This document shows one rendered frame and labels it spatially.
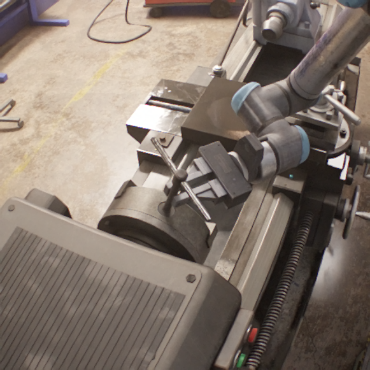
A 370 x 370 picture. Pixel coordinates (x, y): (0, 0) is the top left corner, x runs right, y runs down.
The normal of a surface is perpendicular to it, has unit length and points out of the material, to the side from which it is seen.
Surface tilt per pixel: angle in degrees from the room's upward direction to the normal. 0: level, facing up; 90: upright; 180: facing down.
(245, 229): 0
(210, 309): 45
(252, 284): 36
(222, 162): 18
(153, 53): 0
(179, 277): 0
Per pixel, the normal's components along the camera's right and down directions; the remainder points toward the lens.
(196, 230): 0.73, -0.20
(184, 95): -0.04, -0.69
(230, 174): 0.22, -0.55
